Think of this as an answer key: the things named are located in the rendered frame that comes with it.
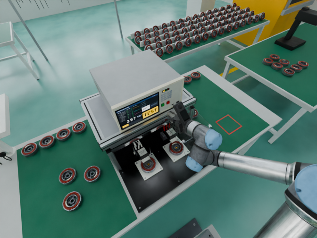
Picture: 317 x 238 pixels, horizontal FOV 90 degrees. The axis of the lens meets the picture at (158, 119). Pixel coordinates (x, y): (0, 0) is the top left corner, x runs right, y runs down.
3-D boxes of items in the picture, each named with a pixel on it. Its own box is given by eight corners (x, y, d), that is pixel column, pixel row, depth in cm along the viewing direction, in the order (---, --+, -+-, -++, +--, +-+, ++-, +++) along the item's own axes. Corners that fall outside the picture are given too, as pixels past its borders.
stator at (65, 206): (79, 189, 108) (76, 187, 105) (85, 202, 102) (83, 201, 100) (62, 200, 104) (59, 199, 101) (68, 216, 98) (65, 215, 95)
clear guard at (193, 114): (215, 137, 101) (218, 132, 96) (186, 156, 93) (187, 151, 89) (184, 106, 118) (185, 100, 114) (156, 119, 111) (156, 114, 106)
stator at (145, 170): (159, 167, 112) (159, 165, 109) (145, 176, 109) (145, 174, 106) (151, 155, 118) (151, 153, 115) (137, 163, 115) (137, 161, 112)
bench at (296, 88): (340, 93, 263) (391, 50, 205) (271, 147, 206) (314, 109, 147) (279, 62, 322) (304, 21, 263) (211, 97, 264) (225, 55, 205)
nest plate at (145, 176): (162, 169, 113) (162, 168, 112) (144, 181, 108) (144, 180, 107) (152, 153, 121) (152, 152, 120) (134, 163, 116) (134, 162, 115)
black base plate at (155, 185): (214, 160, 118) (215, 159, 117) (138, 213, 98) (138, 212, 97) (177, 119, 143) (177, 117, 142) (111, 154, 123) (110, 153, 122)
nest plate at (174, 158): (189, 152, 120) (189, 151, 119) (173, 162, 116) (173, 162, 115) (178, 138, 128) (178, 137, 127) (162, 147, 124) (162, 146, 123)
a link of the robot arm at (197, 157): (207, 172, 73) (218, 151, 71) (194, 174, 65) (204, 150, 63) (195, 162, 78) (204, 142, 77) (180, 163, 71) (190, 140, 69)
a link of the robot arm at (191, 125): (190, 128, 69) (204, 120, 72) (184, 124, 73) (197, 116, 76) (193, 141, 73) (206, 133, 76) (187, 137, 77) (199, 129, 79)
